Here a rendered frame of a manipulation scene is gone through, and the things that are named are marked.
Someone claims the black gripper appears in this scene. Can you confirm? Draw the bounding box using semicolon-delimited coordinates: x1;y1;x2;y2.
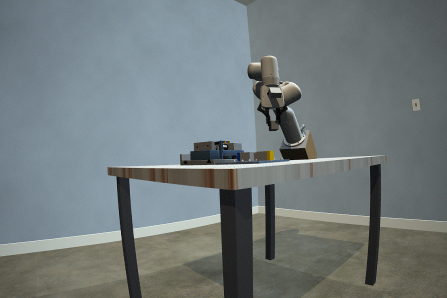
257;83;288;126

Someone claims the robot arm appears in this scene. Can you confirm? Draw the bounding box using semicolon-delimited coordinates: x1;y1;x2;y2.
247;56;306;147

